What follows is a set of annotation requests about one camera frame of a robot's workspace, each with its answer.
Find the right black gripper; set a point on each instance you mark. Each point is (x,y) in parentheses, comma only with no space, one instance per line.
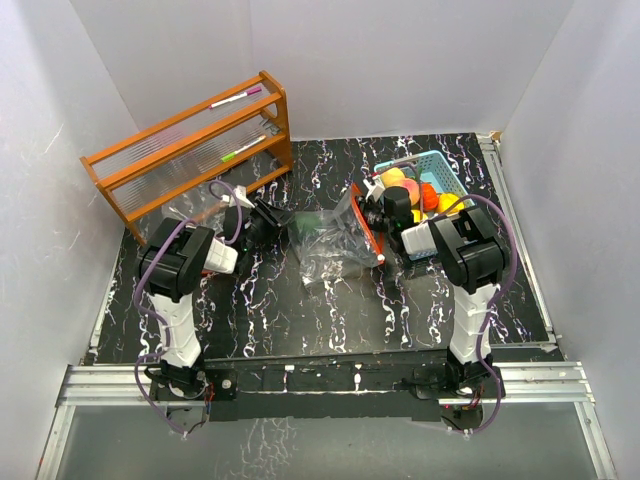
(368,203)

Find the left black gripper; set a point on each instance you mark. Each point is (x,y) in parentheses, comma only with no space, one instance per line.
(274,219)

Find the yellow fake lemon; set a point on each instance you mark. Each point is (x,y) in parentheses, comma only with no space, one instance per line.
(420,216)

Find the fake green fruit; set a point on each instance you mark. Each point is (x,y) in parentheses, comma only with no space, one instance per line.
(304,224)

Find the fake peach apple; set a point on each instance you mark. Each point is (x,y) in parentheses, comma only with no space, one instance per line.
(392,177)

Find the fake pink peach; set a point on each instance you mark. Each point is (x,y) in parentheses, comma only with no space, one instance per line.
(414,190)

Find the clear zip bag with fruit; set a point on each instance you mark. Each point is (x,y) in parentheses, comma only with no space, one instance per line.
(342,246)

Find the clear zip bag with peppers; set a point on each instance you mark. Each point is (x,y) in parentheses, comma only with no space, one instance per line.
(204,204)

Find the yellow fake bell pepper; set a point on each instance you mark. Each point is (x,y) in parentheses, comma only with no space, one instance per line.
(449,203)

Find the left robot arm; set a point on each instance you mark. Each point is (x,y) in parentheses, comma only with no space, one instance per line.
(179,252)

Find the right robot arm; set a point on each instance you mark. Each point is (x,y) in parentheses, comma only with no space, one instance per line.
(475,245)

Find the blue plastic basket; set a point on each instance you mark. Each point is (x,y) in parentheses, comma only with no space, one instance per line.
(434,169)

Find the green marker pen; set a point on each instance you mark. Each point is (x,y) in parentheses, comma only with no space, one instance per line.
(228,157)

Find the wooden shelf rack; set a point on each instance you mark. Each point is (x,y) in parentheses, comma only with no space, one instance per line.
(137,176)

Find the pink marker pen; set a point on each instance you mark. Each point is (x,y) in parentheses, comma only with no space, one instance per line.
(247,93)

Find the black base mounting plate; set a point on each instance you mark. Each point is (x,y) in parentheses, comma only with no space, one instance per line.
(212,385)

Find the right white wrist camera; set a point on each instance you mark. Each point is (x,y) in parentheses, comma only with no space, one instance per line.
(374,188)

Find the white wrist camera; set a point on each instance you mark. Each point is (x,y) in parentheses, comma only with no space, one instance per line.
(238,197)
(374,188)

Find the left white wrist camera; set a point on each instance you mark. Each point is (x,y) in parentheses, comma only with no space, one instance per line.
(238,197)

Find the aluminium frame rail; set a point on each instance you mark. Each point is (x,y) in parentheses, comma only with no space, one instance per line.
(524,382)

